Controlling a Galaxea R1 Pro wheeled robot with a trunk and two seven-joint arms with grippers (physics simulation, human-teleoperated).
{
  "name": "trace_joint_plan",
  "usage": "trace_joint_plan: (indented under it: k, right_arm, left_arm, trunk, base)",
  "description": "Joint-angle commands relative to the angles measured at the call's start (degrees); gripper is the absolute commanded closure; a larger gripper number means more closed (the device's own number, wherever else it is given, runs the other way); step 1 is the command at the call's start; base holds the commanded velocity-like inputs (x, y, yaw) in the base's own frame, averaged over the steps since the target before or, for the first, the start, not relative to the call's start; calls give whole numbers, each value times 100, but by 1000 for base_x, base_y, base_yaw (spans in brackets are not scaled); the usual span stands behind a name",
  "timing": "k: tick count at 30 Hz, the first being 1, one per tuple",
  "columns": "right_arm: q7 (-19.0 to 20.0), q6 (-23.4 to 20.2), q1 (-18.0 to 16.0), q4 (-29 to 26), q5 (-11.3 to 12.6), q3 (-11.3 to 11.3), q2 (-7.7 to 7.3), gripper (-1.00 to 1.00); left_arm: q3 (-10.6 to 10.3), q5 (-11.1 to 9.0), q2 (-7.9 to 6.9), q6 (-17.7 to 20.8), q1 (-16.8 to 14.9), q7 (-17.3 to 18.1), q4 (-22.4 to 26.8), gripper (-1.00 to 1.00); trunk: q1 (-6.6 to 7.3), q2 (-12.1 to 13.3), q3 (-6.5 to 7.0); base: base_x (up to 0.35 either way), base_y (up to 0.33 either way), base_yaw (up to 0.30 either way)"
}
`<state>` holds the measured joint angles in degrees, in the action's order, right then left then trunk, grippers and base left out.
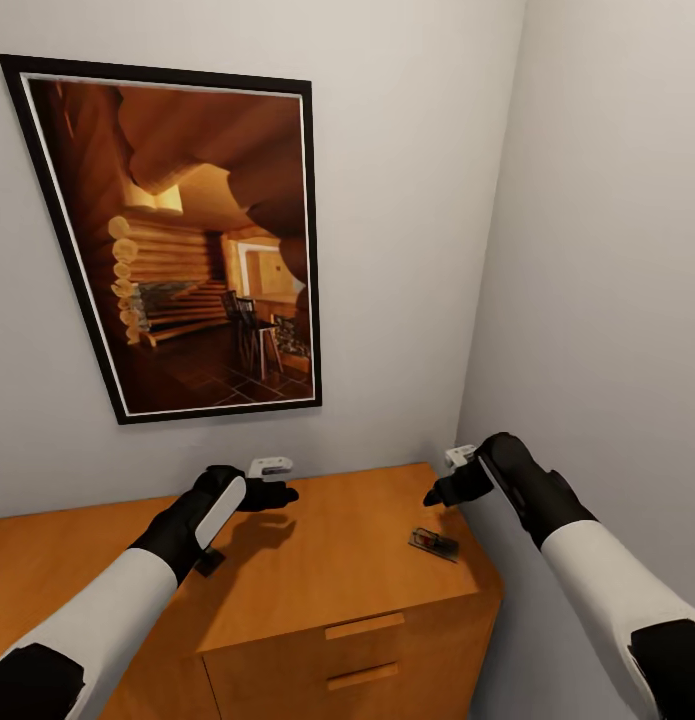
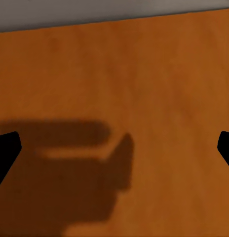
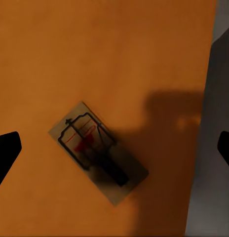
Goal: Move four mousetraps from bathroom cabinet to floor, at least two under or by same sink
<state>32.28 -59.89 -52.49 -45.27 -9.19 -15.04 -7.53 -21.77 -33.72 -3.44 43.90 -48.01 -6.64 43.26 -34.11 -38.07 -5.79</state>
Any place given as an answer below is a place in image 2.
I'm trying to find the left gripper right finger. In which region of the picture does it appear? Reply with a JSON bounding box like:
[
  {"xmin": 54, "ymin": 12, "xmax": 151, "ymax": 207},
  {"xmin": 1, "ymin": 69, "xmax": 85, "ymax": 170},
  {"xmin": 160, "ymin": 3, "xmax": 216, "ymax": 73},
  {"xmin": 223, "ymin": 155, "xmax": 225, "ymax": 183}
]
[{"xmin": 217, "ymin": 131, "xmax": 229, "ymax": 165}]

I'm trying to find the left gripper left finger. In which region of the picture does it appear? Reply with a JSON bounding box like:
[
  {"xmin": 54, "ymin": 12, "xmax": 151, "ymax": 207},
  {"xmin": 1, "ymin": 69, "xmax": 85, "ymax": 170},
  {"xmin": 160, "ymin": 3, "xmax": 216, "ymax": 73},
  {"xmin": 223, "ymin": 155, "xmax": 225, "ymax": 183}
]
[{"xmin": 0, "ymin": 131, "xmax": 22, "ymax": 184}]

